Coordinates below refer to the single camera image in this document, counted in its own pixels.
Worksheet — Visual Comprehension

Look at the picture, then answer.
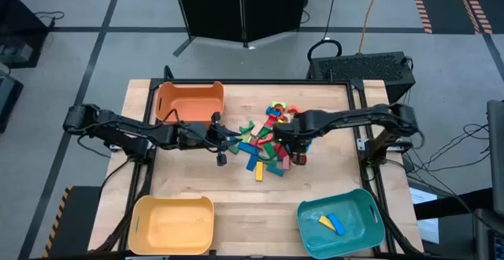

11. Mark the yellow plastic bin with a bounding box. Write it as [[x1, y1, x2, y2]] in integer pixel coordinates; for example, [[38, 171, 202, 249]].
[[127, 195, 216, 257]]

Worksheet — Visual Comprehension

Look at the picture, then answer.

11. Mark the orange plastic bin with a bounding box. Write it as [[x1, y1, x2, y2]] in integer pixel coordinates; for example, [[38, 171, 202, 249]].
[[154, 80, 226, 127]]

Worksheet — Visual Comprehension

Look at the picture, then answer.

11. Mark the teal plastic bin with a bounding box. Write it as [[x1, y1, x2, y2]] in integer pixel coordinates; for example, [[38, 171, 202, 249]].
[[295, 188, 387, 260]]

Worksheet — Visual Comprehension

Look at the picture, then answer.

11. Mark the dark equipment box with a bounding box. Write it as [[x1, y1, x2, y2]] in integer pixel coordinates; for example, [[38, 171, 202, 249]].
[[0, 70, 24, 134]]

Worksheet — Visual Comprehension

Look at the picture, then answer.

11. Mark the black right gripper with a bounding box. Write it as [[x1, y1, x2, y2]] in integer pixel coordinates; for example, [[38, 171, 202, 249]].
[[272, 111, 317, 167]]

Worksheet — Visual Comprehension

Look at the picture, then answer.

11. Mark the black partition panel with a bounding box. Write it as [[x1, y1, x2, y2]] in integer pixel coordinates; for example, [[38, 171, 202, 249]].
[[243, 0, 312, 43], [172, 0, 246, 43]]

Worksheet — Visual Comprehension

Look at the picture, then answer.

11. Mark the black perforated computer case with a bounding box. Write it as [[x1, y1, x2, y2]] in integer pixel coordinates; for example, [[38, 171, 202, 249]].
[[306, 50, 417, 104]]

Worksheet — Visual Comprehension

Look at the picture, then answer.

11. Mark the white paper sheet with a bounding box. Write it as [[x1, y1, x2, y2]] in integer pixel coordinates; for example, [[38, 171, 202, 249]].
[[408, 187, 440, 245]]

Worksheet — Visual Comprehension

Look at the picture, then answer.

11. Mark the red arch block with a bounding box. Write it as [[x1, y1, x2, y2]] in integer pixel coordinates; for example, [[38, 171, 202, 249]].
[[290, 153, 309, 167]]

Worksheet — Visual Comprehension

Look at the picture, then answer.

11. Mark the yellow short block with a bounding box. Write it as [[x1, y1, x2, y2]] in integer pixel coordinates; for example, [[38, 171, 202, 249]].
[[318, 214, 337, 232]]

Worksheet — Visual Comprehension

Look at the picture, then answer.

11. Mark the yellow hanging cable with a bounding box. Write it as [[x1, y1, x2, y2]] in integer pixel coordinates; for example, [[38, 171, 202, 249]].
[[357, 0, 385, 54]]

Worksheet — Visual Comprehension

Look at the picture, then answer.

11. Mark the black table frame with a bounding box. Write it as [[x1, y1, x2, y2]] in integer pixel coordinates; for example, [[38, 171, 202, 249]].
[[94, 65, 424, 258]]

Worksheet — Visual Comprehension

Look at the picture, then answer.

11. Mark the black mat with hazard stripe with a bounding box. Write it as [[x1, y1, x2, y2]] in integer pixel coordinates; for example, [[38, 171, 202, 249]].
[[42, 184, 104, 259]]

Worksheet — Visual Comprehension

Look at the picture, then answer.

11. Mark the green wedge block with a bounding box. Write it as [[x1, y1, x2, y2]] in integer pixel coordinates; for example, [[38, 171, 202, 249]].
[[262, 142, 277, 160]]

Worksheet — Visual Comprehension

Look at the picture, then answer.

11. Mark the black equipment cart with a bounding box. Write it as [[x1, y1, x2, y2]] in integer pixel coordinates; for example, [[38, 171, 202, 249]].
[[0, 0, 50, 70]]

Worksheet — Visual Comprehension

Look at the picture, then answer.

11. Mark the teal long block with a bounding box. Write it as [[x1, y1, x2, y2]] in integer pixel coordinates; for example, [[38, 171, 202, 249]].
[[265, 164, 286, 178]]

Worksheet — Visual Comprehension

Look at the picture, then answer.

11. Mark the dark electronic device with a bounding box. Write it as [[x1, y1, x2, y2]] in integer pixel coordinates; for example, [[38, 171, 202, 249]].
[[473, 207, 504, 260]]

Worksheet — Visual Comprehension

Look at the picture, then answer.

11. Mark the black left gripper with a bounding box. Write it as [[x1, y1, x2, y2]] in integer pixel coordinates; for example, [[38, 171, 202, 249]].
[[176, 112, 243, 151]]

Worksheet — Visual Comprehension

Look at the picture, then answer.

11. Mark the black floor bar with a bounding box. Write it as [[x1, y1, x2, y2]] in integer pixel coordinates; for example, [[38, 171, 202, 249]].
[[413, 188, 494, 221]]

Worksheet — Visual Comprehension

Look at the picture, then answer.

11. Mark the dark monitor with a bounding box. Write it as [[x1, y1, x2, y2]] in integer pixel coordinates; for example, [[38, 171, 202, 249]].
[[487, 99, 504, 217]]

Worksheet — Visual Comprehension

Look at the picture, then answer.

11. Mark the blue long block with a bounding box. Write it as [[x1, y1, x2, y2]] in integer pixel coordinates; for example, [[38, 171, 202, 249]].
[[327, 212, 347, 236], [236, 141, 261, 156]]

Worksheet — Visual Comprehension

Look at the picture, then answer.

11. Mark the black hanging cable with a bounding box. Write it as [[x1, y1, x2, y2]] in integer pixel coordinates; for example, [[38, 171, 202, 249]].
[[306, 0, 343, 67]]

